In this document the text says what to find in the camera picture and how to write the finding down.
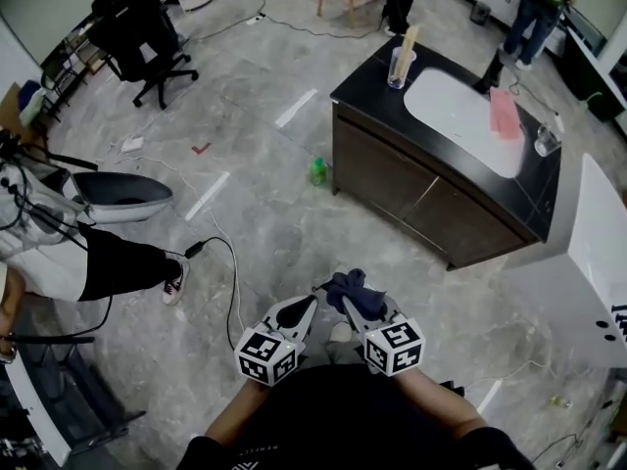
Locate pink folded towel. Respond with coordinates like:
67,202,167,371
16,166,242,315
489,88,522,141

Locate tall clear glass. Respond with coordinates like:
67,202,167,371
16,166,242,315
386,46,418,91

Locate person's right forearm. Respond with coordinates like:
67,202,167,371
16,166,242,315
394,367,489,433

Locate clear glass mug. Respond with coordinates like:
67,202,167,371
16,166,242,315
533,122,563,159

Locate person's left forearm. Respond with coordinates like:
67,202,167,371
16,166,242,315
204,378,275,441

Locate dark vanity cabinet black top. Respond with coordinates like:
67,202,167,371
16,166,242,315
329,34,563,271

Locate green plastic bottle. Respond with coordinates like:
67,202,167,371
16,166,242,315
308,157,330,188

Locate white rimmed dark oval seat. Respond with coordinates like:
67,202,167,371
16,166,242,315
72,171,174,224

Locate black sink faucet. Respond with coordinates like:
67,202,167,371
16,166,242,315
472,48,506,95

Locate person's grey trousers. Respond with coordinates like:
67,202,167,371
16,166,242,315
325,335,371,367

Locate white sink basin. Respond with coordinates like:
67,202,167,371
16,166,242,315
403,68,526,179

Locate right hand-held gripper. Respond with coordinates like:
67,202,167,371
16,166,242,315
341,295,426,377

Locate dark mesh trash bin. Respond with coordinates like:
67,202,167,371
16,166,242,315
468,1,493,25

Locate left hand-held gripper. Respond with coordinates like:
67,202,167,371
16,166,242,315
233,295,319,389

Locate black office chair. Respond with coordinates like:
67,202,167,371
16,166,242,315
87,0,200,112

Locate person's black shirt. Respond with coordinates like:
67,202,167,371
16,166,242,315
175,362,540,470

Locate brown cardboard box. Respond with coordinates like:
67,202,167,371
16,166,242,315
0,80,50,149

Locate white bathtub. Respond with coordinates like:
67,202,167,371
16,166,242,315
504,153,627,369

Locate dark blue cloth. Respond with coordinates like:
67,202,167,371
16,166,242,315
313,267,389,322

